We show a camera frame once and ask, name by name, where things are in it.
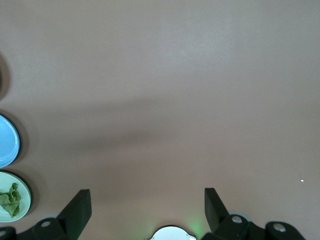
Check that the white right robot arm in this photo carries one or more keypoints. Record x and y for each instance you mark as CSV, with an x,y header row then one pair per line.
x,y
170,235

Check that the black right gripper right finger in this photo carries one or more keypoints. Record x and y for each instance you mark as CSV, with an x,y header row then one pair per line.
x,y
220,220

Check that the light green round plate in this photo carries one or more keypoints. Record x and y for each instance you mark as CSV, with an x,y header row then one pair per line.
x,y
24,197

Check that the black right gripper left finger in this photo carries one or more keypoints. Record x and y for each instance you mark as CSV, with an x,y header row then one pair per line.
x,y
75,215

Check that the green lettuce leaf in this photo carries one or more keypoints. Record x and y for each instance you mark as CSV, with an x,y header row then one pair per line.
x,y
11,202

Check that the blue round plate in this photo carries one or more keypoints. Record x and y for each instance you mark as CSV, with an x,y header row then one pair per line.
x,y
7,140

